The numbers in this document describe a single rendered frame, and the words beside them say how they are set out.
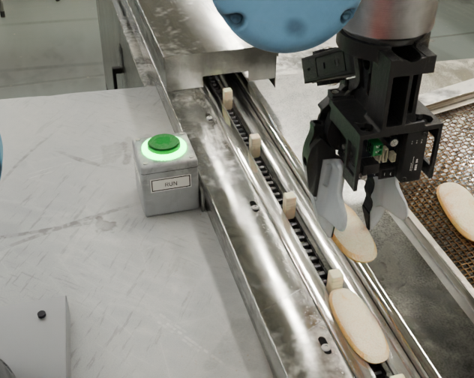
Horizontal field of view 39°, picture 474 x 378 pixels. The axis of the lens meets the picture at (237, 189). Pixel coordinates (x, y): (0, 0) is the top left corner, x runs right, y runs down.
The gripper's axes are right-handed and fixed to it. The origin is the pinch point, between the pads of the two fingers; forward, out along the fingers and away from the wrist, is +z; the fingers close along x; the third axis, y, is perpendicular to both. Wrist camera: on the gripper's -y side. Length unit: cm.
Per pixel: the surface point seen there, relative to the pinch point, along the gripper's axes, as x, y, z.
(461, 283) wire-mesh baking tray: 8.6, 7.8, 4.0
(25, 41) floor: -38, -280, 94
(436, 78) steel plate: 38, -46, 12
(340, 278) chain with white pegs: -0.5, 1.0, 7.1
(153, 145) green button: -15.1, -23.0, 3.2
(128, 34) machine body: -10, -80, 12
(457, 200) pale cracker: 14.4, -2.9, 3.1
